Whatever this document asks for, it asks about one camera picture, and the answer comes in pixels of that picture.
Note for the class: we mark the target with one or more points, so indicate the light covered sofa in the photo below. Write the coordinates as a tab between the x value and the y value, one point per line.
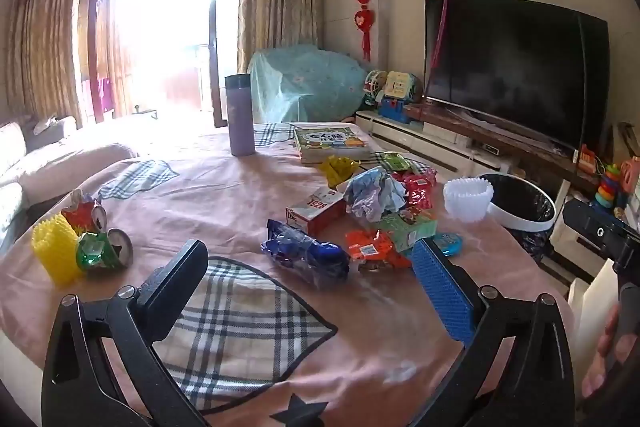
50	167

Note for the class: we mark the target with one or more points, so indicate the white bin with black bag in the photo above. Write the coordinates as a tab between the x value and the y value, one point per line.
520	207

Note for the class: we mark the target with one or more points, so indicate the colourful ball toy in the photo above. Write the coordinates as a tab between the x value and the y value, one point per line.
375	84

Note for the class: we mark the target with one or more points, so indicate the black flat television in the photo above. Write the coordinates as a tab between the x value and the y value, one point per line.
510	62

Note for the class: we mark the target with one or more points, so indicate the blue toy cash register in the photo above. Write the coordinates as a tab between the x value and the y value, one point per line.
394	111

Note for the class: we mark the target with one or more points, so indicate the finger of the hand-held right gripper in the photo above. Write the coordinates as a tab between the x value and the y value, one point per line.
595	222

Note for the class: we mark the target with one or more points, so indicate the green snack wrapper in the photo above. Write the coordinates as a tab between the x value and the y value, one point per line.
395	160

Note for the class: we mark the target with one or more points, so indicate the blue snack wrapper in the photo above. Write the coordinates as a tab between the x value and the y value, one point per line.
300	252

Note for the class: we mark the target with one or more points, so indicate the yellow snack wrapper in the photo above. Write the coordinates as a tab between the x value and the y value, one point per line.
340	169

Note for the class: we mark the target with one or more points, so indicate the green children's book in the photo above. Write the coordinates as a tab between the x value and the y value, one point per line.
327	139

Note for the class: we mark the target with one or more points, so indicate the pink tablecloth with plaid patches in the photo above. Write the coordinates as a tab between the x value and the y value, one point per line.
225	187

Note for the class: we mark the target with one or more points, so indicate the yellow spiky brush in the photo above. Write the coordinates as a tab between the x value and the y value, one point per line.
55	252

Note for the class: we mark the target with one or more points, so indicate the small set-top box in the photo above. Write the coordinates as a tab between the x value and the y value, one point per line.
491	149

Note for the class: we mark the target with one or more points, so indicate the pink stick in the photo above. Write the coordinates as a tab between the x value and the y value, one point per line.
440	32

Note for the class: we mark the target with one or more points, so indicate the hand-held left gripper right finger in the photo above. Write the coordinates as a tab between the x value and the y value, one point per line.
442	292

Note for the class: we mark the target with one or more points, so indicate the brown framed glass door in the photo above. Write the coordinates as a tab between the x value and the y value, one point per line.
215	32

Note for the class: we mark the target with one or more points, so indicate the bluish plastic bag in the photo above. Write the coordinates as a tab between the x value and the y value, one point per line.
372	192

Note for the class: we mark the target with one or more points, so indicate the green cardboard box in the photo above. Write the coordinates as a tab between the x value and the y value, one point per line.
405	227

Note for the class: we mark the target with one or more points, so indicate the red and white box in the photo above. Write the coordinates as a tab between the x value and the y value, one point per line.
315	212

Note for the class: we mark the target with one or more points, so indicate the small teal plastic case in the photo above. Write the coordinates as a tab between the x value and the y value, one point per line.
447	242

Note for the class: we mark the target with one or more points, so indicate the person's right hand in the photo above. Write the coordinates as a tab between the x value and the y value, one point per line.
597	372

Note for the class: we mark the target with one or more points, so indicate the white television stand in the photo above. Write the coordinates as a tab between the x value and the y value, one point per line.
400	129

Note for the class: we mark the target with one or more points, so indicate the crushed green can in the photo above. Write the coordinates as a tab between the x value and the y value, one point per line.
97	252

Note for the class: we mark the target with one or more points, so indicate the teal cloth covered furniture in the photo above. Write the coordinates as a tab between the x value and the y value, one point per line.
305	79

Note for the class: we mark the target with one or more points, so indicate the red pink snack wrapper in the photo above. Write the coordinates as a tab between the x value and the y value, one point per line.
417	192

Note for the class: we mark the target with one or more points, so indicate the purple thermos bottle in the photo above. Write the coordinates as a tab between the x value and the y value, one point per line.
242	122

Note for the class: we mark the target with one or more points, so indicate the orange snack wrapper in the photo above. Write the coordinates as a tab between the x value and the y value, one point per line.
372	249

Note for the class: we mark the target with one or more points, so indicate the crushed red can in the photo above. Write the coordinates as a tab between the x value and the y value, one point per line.
82	214

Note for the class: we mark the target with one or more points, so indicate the red toy telephone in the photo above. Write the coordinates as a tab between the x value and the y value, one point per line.
589	161

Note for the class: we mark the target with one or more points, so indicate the white ruffled cup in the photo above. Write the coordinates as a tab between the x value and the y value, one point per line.
467	199

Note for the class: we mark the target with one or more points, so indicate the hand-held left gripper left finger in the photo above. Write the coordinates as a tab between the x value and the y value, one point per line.
170	287

